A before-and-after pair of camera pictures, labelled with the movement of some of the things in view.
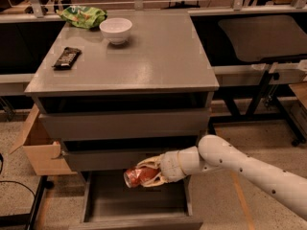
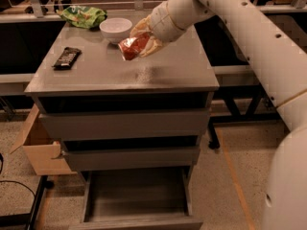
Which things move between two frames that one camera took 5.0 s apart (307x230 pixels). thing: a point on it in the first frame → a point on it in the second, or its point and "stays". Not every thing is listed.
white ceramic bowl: [116, 30] stays
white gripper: [169, 167] → [158, 22]
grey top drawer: [144, 124] stays
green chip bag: [87, 17] stays
